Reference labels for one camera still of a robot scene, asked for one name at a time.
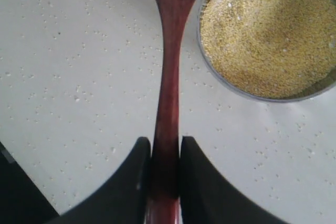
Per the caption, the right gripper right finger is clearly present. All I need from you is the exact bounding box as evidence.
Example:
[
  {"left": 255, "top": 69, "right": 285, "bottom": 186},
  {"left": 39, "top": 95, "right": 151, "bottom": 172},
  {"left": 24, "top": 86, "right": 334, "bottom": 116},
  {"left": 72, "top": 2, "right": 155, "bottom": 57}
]
[{"left": 179, "top": 136, "right": 284, "bottom": 223}]

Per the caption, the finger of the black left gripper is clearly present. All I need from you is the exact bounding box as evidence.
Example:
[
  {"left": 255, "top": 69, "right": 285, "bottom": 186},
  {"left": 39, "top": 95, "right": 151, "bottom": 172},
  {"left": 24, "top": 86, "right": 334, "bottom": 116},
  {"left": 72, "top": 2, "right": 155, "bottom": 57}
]
[{"left": 1, "top": 145, "right": 59, "bottom": 223}]

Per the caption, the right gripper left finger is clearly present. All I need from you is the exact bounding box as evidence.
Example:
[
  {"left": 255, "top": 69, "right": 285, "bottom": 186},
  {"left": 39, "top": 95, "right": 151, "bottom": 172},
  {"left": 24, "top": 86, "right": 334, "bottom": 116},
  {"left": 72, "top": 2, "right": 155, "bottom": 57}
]
[{"left": 49, "top": 137, "right": 151, "bottom": 224}]

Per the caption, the dark red wooden spoon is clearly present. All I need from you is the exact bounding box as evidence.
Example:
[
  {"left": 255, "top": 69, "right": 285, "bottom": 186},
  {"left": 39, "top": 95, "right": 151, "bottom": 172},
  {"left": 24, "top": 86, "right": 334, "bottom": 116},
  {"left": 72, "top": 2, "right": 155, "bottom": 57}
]
[{"left": 145, "top": 0, "right": 195, "bottom": 223}]

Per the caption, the steel bowl of millet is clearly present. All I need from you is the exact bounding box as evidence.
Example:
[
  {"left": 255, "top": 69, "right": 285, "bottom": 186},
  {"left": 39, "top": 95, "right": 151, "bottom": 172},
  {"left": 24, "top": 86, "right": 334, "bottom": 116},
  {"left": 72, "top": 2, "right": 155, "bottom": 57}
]
[{"left": 197, "top": 0, "right": 335, "bottom": 103}]

